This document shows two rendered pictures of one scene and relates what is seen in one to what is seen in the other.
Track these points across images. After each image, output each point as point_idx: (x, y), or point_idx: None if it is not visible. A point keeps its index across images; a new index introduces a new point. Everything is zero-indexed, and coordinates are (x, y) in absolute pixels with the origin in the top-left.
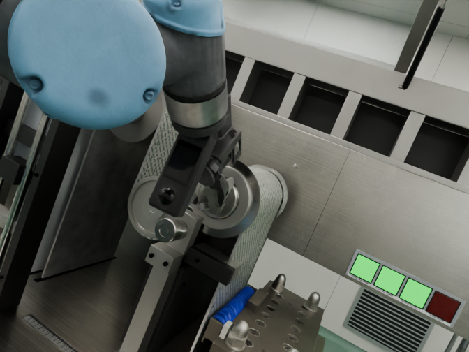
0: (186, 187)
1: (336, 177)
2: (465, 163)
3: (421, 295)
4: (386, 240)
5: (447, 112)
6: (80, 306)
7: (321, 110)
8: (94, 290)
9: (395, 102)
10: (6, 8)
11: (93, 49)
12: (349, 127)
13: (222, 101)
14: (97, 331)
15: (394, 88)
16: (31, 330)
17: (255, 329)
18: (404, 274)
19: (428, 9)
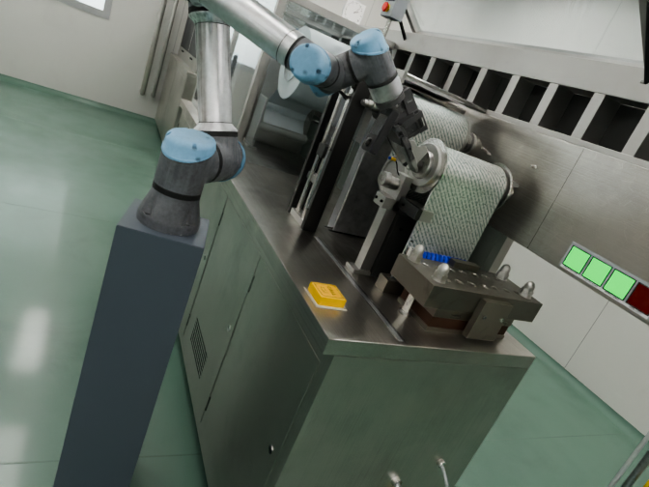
0: (377, 136)
1: (567, 175)
2: None
3: (624, 287)
4: (603, 233)
5: None
6: (347, 246)
7: (580, 116)
8: (360, 246)
9: (634, 98)
10: (291, 53)
11: (304, 60)
12: (596, 128)
13: (392, 87)
14: (350, 256)
15: (636, 84)
16: (316, 241)
17: None
18: (611, 265)
19: (645, 3)
